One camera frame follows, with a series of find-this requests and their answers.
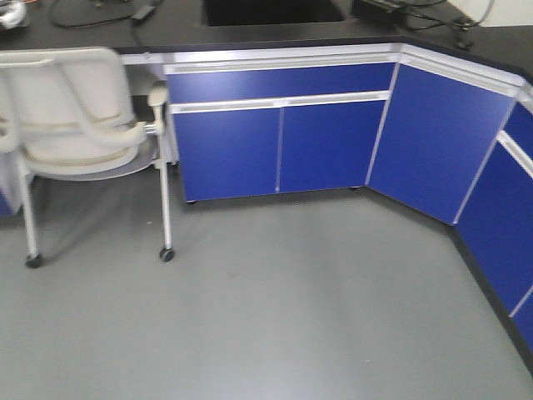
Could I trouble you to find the beige rolling office chair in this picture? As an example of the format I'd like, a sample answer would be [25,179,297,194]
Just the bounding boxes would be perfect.
[1,47,175,268]

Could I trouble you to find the blue wall cabinet run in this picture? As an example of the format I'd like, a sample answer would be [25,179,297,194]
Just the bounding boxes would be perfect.
[0,41,533,372]

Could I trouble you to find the black cables on counter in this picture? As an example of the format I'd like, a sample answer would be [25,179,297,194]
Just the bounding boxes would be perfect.
[48,0,496,52]

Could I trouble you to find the black sink basin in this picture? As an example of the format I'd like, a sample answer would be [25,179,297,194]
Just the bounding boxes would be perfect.
[202,0,344,27]

